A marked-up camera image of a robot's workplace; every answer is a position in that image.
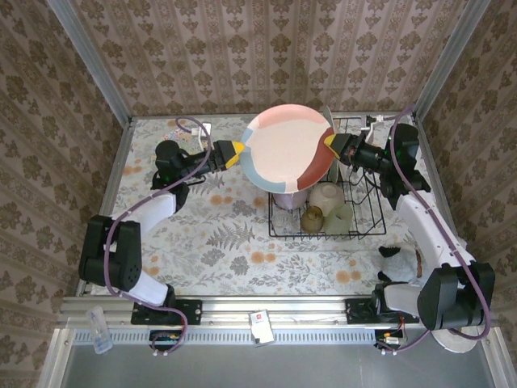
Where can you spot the aluminium side rail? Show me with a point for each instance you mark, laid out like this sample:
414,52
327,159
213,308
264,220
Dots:
442,202
116,169

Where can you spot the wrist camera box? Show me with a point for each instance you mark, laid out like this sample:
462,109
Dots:
375,123
203,135

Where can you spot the pale green glass cup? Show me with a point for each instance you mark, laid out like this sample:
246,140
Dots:
338,220

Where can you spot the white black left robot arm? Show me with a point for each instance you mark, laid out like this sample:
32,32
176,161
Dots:
121,258

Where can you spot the small white red-label box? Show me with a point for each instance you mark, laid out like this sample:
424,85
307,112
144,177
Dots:
260,323

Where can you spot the grey metal shelf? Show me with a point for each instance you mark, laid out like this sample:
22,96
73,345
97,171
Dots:
258,368

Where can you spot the clear plastic package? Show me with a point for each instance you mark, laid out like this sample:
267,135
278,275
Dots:
100,331

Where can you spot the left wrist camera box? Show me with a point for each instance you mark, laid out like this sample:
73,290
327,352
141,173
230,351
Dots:
203,135

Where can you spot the aluminium corner post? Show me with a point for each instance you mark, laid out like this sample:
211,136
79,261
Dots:
448,60
91,60

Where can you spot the grey white plush toy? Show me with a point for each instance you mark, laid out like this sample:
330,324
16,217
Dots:
398,266

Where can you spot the cream ceramic bowl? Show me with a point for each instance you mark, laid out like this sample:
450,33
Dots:
325,196

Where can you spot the large pink blue brown plate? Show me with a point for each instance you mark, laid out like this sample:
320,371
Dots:
282,145

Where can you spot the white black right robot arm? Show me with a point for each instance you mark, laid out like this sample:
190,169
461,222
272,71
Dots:
428,226

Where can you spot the purple ceramic bowl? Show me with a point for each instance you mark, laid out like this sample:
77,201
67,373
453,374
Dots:
288,200

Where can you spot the white tape roll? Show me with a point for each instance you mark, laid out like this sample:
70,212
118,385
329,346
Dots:
456,343

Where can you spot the floral tablecloth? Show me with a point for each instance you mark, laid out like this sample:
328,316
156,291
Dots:
242,275

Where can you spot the amber glass cup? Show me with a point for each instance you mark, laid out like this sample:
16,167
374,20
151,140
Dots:
312,220

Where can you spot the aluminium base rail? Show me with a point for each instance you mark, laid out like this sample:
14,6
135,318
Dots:
226,309

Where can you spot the clear glass cup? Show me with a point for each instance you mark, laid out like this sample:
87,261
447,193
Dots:
282,221

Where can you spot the black electronics board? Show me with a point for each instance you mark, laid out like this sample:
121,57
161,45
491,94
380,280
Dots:
165,337
389,340

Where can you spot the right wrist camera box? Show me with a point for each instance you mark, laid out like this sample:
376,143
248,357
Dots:
375,123

